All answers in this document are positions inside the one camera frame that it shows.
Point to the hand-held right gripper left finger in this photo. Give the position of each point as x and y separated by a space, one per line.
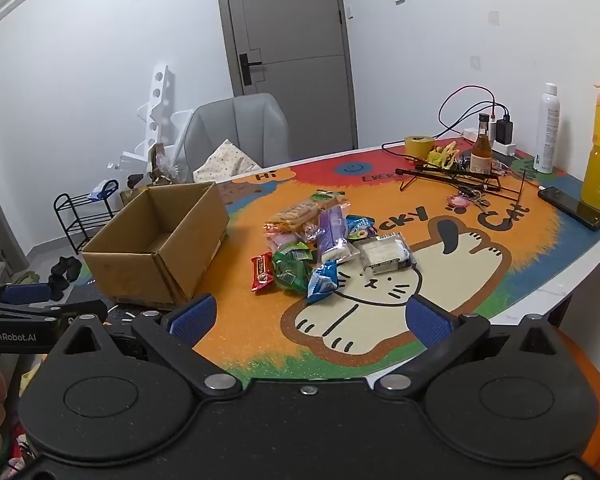
195 317

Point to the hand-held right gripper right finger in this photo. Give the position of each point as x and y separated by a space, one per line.
427 322

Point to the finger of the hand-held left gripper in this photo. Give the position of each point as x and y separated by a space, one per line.
40 311
26 293

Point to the clear white cake packet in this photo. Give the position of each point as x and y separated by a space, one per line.
385 254

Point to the red snack packet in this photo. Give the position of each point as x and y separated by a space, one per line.
262 272

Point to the cardboard box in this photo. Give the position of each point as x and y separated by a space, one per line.
130 265

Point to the green snack packet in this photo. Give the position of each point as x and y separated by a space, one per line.
290 276
292 251

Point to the blue snack packet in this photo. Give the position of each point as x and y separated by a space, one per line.
322 282

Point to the small blue avocado packet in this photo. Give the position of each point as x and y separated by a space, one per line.
361 226

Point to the purple bread packet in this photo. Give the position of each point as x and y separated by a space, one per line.
332 232

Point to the orange cracker packet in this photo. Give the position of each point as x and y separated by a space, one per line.
292 214

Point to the green label cracker packet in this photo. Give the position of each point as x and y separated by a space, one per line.
327 199

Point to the black slipper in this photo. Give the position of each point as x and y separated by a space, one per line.
65 275

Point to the cartoon cat table mat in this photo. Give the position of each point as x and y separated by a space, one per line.
260 330

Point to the black shoe rack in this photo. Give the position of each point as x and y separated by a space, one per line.
72 220

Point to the blue and white packet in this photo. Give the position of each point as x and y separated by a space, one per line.
100 191

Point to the metal key bunch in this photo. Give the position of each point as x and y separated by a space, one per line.
475 200

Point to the brown shipping box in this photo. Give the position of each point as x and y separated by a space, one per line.
152 180

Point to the black clothes hanger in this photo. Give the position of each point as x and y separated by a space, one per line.
450 174

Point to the cream dotted cushion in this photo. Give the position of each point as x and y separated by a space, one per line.
227 162

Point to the yellow plastic bag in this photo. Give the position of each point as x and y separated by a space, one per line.
442 156

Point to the yellow tape roll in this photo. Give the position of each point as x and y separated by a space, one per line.
419 147

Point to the brown glass bottle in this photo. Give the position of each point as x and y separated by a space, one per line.
481 155

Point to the black phone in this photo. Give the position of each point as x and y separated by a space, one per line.
572 207

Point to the white power strip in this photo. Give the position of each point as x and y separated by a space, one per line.
505 149

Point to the grey chair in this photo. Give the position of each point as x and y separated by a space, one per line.
240 125

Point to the black charger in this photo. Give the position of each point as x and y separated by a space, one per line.
504 131

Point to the white rack with holes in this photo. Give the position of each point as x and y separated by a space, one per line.
157 105

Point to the white spray bottle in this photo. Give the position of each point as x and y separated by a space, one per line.
546 130

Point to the grey door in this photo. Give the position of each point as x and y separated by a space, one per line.
290 35

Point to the white wall plate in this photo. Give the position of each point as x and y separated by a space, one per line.
475 62
492 16

